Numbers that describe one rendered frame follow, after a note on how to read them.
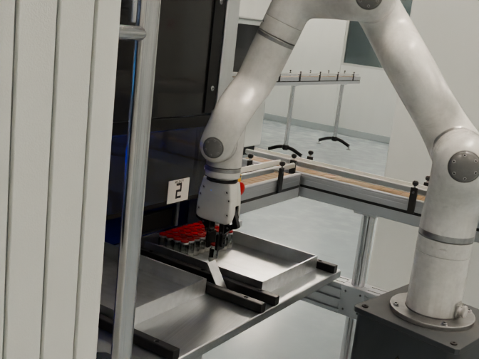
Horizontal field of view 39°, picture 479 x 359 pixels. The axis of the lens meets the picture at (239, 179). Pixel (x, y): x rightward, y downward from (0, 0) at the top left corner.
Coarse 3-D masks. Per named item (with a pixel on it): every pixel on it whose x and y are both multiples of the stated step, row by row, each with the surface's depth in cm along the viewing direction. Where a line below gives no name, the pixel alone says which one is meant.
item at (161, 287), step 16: (112, 256) 160; (144, 256) 154; (112, 272) 152; (144, 272) 154; (160, 272) 152; (176, 272) 150; (112, 288) 143; (144, 288) 145; (160, 288) 146; (176, 288) 147; (192, 288) 142; (112, 304) 135; (144, 304) 129; (160, 304) 134; (176, 304) 138; (144, 320) 130
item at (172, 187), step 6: (174, 180) 172; (180, 180) 174; (186, 180) 176; (168, 186) 170; (174, 186) 172; (186, 186) 176; (168, 192) 171; (174, 192) 173; (180, 192) 175; (186, 192) 177; (168, 198) 171; (174, 198) 173; (180, 198) 176; (186, 198) 178
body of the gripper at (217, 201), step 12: (204, 180) 161; (216, 180) 158; (204, 192) 161; (216, 192) 159; (228, 192) 158; (240, 192) 161; (204, 204) 162; (216, 204) 160; (228, 204) 158; (204, 216) 162; (216, 216) 160; (228, 216) 158
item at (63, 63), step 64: (0, 0) 56; (64, 0) 61; (0, 64) 57; (64, 64) 63; (0, 128) 58; (64, 128) 64; (0, 192) 60; (64, 192) 66; (0, 256) 61; (64, 256) 68; (0, 320) 63; (64, 320) 70
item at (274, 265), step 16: (240, 240) 181; (256, 240) 178; (176, 256) 160; (192, 256) 168; (208, 256) 169; (224, 256) 170; (240, 256) 172; (256, 256) 173; (272, 256) 174; (288, 256) 173; (304, 256) 170; (224, 272) 153; (240, 272) 161; (256, 272) 162; (272, 272) 163; (288, 272) 157; (304, 272) 164; (272, 288) 152
